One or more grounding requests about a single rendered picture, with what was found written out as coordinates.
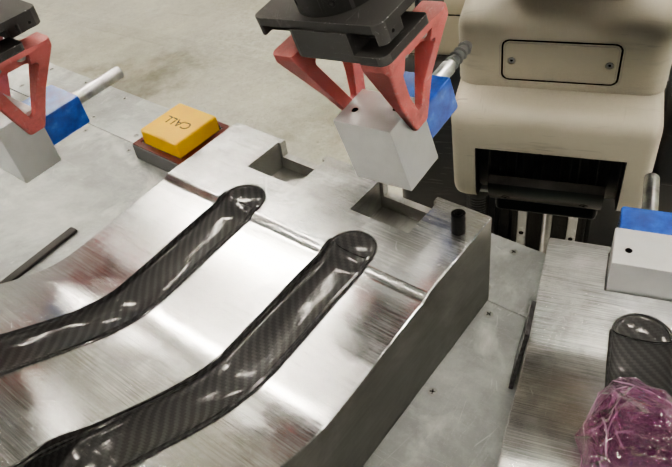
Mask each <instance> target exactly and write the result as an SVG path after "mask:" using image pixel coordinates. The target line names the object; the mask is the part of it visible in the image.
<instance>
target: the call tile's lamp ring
mask: <svg viewBox="0 0 672 467"><path fill-rule="evenodd" d="M217 122H218V126H219V127H221V128H222V129H220V130H219V131H218V132H216V133H215V134H214V135H212V136H211V137H209V138H208V139H207V140H205V141H204V142H203V143H201V144H200V145H199V146H197V147H196V148H194V149H193V150H192V151H190V152H189V153H188V154H186V155H185V156H184V157H182V158H181V159H179V158H177V157H174V156H172V155H170V154H167V153H165V152H163V151H161V150H158V149H156V148H154V147H151V146H149V145H147V144H145V143H142V142H143V141H144V138H143V137H141V138H140V139H138V140H137V141H135V142H134V143H133V145H136V146H138V147H140V148H142V149H145V150H147V151H149V152H151V153H154V154H156V155H158V156H160V157H162V158H165V159H167V160H169V161H171V162H174V163H176V164H178V165H180V164H181V163H182V162H184V161H185V160H186V159H188V158H189V157H190V156H192V155H193V154H194V153H196V152H197V151H199V150H200V149H201V148H203V147H204V146H205V145H207V144H208V143H209V142H211V141H212V140H213V139H215V138H216V137H217V136H219V135H220V134H221V133H223V132H224V131H226V130H227V129H228V128H230V127H231V126H229V125H227V124H224V123H222V122H219V121H217Z"/></svg>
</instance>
